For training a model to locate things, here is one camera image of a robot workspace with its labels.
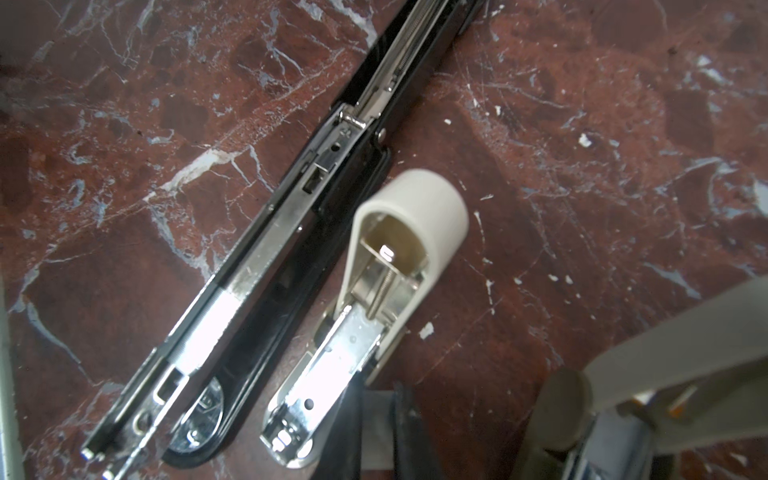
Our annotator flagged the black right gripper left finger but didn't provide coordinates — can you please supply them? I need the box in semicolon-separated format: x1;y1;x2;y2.
310;376;363;480

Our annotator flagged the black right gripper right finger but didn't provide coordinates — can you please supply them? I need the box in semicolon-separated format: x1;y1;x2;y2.
392;383;445;480

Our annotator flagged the beige stapler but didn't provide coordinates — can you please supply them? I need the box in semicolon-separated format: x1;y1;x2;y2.
260;169;469;469
512;277;767;479

